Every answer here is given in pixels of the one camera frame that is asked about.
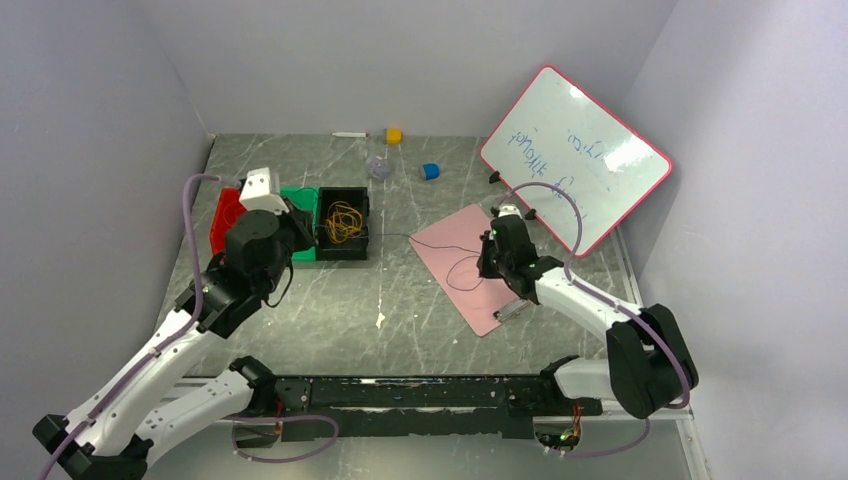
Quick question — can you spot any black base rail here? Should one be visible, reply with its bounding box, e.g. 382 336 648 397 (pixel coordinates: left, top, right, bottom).
238 374 603 441

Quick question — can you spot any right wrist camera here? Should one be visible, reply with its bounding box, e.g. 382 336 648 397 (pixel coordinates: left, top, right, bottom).
492 204 523 219

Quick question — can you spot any red plastic bin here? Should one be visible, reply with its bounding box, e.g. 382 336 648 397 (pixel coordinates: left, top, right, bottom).
208 187 246 255

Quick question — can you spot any green plastic bin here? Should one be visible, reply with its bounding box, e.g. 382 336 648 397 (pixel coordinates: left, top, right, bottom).
280 186 319 263

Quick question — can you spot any yellow cable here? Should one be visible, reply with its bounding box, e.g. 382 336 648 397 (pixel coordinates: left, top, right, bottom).
322 200 367 246

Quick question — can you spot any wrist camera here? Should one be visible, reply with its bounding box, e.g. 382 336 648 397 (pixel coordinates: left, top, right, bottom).
492 204 523 219
239 167 290 215

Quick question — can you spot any pink clipboard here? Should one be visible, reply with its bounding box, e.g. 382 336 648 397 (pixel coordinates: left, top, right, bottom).
409 204 518 337

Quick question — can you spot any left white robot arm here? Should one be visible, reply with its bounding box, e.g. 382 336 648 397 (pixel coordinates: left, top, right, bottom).
33 206 315 479

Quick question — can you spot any pink framed whiteboard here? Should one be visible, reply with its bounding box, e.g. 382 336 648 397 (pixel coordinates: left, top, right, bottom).
480 65 672 257

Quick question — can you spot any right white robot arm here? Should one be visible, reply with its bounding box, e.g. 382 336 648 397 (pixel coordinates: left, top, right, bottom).
477 208 699 419

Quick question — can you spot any blue block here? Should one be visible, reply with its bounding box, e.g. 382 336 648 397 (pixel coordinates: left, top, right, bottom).
421 163 441 181

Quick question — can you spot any yellow cube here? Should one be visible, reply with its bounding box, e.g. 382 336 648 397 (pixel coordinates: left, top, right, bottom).
384 128 403 145

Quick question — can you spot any black plastic bin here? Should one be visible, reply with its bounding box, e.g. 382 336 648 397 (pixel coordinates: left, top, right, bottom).
316 187 370 261

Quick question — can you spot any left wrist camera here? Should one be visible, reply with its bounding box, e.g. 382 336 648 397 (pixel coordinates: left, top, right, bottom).
239 167 290 215

